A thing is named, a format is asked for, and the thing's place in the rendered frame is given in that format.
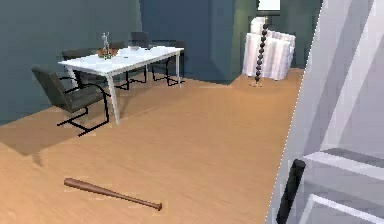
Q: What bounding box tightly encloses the white panelled room door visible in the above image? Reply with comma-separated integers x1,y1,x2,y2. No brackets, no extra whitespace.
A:
265,0,384,224

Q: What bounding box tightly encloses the grey figurine statue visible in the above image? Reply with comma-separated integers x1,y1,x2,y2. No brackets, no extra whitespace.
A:
101,32,111,54

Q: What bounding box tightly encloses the dark grey cantilever chair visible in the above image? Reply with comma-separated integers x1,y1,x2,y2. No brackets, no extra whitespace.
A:
114,31,150,91
31,66,111,137
151,40,186,87
61,47,101,88

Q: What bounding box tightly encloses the brown wooden baseball bat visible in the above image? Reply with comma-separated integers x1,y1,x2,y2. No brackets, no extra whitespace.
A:
63,177,163,212

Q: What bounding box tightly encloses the black beaded floor lamp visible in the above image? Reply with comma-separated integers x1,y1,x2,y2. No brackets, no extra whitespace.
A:
249,15,280,88

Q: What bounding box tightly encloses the red flower centrepiece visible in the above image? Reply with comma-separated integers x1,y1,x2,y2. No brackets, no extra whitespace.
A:
96,47,119,60

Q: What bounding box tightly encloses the white dining table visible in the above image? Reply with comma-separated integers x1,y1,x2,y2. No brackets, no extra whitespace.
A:
58,45,185,127

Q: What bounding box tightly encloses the black door handle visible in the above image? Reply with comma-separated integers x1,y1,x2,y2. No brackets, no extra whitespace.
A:
275,158,307,224

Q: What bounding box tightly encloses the white framed window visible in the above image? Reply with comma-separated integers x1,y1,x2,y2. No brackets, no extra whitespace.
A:
256,0,282,12

